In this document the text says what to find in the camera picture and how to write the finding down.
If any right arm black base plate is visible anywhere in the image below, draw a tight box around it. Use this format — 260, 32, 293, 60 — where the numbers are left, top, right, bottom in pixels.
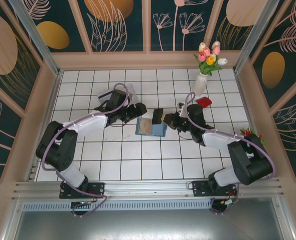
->
192, 179, 238, 197

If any aluminium frame rail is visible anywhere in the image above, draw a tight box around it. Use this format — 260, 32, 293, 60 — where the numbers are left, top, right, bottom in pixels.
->
11, 177, 285, 201

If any clear acrylic box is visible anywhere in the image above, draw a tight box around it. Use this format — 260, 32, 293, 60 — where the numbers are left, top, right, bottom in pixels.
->
124, 83, 138, 102

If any red toy shovel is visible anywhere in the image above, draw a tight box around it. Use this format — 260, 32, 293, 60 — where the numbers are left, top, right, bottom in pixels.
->
196, 96, 213, 109

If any grey metal sheet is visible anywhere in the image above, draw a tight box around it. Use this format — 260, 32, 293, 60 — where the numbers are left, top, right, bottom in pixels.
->
12, 209, 288, 240

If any silver card with black stripe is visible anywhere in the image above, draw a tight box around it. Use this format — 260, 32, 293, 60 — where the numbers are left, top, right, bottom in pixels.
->
97, 89, 113, 103

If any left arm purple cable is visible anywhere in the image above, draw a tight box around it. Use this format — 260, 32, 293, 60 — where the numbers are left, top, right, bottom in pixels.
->
40, 83, 132, 218

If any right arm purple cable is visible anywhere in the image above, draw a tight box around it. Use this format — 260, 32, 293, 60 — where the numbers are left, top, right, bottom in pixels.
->
185, 91, 278, 216

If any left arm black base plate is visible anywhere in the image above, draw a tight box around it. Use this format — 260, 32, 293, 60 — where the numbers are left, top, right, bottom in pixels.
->
59, 181, 105, 200

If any slotted grey cable tray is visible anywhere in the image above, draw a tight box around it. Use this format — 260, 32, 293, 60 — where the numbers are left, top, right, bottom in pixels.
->
21, 198, 213, 211

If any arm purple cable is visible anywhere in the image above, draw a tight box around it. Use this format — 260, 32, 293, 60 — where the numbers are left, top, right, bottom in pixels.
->
185, 91, 278, 216
40, 83, 132, 218

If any white ribbed vase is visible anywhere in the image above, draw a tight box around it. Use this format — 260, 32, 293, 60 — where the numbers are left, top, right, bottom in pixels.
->
192, 72, 208, 97

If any blue card holder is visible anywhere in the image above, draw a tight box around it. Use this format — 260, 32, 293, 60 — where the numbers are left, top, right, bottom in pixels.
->
135, 116, 168, 138

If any aluminium corner post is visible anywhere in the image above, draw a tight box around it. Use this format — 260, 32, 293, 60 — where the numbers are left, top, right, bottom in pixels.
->
234, 0, 281, 73
9, 0, 63, 77

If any tulip bouquet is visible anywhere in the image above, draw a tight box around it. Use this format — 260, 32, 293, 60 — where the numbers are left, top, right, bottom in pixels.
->
193, 40, 229, 76

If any small red flower plant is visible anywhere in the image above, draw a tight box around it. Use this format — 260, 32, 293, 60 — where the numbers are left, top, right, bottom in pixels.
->
239, 126, 266, 145

